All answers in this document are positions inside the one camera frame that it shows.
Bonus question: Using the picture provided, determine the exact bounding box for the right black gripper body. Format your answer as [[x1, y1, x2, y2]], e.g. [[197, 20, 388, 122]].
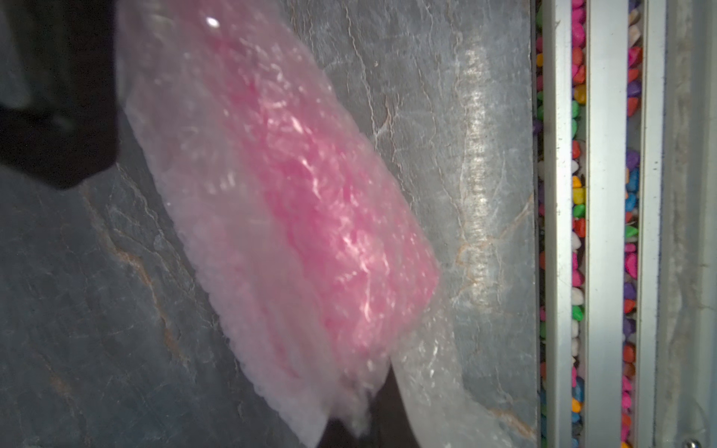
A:
[[1, 1, 120, 190]]

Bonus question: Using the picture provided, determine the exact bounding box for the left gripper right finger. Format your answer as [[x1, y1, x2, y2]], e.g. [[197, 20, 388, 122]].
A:
[[369, 368, 419, 448]]

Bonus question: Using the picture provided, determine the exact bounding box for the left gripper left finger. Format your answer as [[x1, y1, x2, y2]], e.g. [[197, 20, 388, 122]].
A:
[[317, 419, 359, 448]]

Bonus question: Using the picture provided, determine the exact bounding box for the pink plastic wine glass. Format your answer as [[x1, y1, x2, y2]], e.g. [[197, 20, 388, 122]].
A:
[[194, 1, 439, 386]]

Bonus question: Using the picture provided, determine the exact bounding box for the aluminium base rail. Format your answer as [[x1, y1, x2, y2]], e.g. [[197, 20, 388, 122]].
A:
[[531, 1, 716, 447]]

